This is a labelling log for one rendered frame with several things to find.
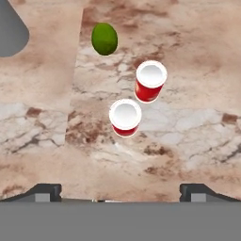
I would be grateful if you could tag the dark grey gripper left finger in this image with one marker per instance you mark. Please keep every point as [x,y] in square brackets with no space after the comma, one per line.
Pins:
[47,192]

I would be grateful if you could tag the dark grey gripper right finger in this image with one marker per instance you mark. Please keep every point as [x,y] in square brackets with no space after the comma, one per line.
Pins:
[194,192]

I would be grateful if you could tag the red can with white top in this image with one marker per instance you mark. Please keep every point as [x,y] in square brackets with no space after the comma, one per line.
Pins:
[125,117]
[151,82]

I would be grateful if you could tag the green lime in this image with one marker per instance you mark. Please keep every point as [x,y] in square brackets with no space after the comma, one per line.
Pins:
[104,39]

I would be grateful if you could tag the grey sink basin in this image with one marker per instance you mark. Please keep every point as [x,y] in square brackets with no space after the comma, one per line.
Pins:
[11,31]

